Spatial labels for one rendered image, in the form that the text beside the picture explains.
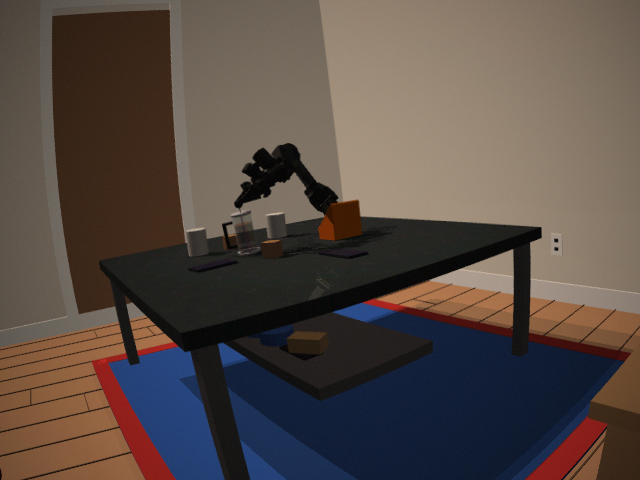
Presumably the white cylinder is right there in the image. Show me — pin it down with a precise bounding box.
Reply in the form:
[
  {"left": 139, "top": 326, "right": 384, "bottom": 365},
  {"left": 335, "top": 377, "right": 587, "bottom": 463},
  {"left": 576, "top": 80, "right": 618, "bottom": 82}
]
[
  {"left": 186, "top": 228, "right": 208, "bottom": 257},
  {"left": 266, "top": 212, "right": 287, "bottom": 238}
]

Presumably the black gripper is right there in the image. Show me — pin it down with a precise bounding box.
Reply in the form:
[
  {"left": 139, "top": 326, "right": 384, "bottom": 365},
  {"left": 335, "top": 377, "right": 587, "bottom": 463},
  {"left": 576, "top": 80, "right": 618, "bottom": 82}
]
[{"left": 236, "top": 171, "right": 276, "bottom": 205}]

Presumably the dark brown shelf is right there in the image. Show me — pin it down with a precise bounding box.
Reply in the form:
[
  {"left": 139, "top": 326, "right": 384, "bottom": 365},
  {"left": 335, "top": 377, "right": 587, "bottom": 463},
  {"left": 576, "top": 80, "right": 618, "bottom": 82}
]
[{"left": 224, "top": 312, "right": 433, "bottom": 401}]

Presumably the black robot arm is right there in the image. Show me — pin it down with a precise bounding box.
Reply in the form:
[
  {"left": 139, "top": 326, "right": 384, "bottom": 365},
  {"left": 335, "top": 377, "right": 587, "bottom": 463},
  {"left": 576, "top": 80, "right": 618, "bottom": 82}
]
[{"left": 242, "top": 143, "right": 339, "bottom": 215}]

